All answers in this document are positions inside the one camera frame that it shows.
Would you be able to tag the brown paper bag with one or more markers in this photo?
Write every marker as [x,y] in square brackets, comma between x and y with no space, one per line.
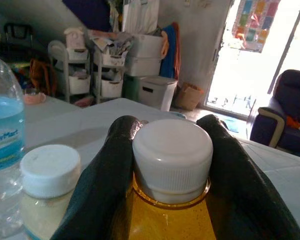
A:
[188,96]

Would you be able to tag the blue towel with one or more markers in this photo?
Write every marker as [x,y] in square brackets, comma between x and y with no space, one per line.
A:
[168,50]

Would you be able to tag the white storage cart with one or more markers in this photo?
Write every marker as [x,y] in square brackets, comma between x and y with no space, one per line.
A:
[78,83]
[111,87]

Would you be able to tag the black metal chair frame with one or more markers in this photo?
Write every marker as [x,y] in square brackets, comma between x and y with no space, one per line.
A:
[17,25]

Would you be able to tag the yellow juice bottle white cap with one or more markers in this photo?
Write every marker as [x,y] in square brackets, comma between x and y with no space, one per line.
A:
[172,155]

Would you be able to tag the colourful patchwork quilt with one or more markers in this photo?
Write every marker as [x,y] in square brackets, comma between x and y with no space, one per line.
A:
[255,25]

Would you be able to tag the green plastic bin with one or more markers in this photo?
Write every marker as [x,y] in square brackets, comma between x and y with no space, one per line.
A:
[130,87]

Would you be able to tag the orange towel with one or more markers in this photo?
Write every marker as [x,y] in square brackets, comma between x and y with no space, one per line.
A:
[177,62]

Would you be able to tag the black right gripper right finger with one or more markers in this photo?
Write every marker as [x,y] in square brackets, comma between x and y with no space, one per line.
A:
[240,195]

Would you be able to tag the white paper bag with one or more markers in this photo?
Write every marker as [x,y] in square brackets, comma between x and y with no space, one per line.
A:
[140,15]

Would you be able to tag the clear water bottle blue label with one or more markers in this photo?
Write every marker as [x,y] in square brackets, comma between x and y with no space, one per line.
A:
[5,120]

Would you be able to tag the cream drink bottle white cap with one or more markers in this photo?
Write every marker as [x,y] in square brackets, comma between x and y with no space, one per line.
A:
[50,165]

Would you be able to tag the dark blue armchair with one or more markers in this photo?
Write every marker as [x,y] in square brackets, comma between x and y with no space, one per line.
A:
[290,95]

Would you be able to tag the blue floor mat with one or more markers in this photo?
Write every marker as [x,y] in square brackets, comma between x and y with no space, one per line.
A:
[232,126]

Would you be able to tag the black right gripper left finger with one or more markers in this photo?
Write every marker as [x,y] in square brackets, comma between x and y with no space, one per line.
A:
[102,187]

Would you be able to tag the white plastic storage box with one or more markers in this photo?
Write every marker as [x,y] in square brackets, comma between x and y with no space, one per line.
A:
[142,66]
[145,46]

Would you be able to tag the orange cloth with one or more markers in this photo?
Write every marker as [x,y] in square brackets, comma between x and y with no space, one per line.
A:
[37,72]

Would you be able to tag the purple board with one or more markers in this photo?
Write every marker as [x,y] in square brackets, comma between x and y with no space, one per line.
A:
[90,12]

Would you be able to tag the pink bowl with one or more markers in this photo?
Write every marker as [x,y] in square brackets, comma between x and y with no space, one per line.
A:
[32,98]

